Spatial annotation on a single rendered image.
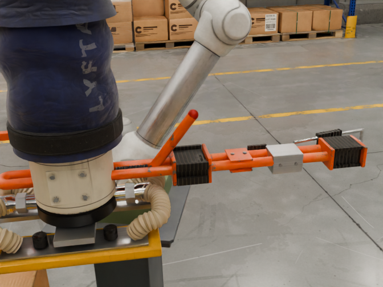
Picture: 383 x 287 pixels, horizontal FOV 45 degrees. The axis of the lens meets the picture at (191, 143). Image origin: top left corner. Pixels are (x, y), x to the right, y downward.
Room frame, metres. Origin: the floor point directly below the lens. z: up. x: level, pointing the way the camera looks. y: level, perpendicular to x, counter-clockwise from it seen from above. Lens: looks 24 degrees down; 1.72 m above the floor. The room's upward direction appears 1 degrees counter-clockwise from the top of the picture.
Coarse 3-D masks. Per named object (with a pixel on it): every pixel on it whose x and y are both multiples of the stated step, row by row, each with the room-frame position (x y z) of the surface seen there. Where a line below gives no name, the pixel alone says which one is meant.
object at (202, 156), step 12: (204, 144) 0.95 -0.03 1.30; (180, 156) 0.92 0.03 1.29; (192, 156) 0.92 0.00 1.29; (204, 156) 0.92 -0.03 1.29; (180, 168) 0.86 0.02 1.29; (192, 168) 0.87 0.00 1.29; (204, 168) 0.87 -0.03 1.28; (180, 180) 0.86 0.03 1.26; (192, 180) 0.87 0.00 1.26; (204, 180) 0.87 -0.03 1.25
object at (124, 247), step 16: (112, 224) 0.81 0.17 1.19; (32, 240) 0.77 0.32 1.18; (48, 240) 0.79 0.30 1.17; (96, 240) 0.79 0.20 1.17; (112, 240) 0.78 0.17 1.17; (128, 240) 0.78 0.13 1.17; (144, 240) 0.78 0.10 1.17; (160, 240) 0.79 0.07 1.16; (0, 256) 0.74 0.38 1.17; (16, 256) 0.74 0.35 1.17; (32, 256) 0.74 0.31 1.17; (48, 256) 0.74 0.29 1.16; (64, 256) 0.74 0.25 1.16; (80, 256) 0.74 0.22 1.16; (96, 256) 0.74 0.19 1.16; (112, 256) 0.75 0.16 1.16; (128, 256) 0.75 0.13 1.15; (144, 256) 0.76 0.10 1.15; (0, 272) 0.72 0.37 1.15; (16, 272) 0.72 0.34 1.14
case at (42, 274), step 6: (36, 270) 0.97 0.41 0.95; (42, 270) 1.02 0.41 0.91; (0, 276) 0.95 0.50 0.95; (6, 276) 0.95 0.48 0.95; (12, 276) 0.95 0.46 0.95; (18, 276) 0.95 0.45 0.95; (24, 276) 0.95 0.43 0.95; (30, 276) 0.95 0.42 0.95; (36, 276) 0.96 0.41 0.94; (42, 276) 1.01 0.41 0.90; (0, 282) 0.93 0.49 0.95; (6, 282) 0.92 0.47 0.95; (12, 282) 0.92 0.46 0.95; (18, 282) 0.92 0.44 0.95; (24, 282) 0.92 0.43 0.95; (30, 282) 0.92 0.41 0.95; (36, 282) 0.95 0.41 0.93; (42, 282) 1.00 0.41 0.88
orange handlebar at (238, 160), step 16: (144, 160) 0.92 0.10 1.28; (224, 160) 0.94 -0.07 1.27; (240, 160) 0.90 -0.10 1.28; (256, 160) 0.91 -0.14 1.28; (272, 160) 0.91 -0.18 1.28; (304, 160) 0.92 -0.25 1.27; (320, 160) 0.93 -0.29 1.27; (0, 176) 0.86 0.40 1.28; (16, 176) 0.87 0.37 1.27; (112, 176) 0.86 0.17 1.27; (128, 176) 0.87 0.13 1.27; (144, 176) 0.87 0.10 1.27
